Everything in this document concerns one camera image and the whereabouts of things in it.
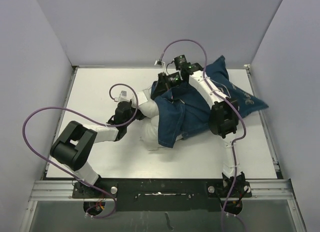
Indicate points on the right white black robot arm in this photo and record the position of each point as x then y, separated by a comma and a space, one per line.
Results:
224, 111

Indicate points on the white pillow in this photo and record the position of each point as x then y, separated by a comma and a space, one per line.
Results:
158, 131

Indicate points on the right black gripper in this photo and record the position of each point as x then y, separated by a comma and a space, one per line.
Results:
160, 87

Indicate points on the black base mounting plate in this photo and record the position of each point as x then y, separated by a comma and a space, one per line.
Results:
163, 195

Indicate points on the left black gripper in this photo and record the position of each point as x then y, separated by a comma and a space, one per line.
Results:
141, 116

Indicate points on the dark blue embroidered pillowcase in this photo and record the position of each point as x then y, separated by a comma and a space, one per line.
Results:
195, 106

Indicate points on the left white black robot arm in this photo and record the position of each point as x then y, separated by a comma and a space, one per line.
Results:
73, 146

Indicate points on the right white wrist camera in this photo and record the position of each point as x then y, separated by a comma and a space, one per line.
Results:
161, 64

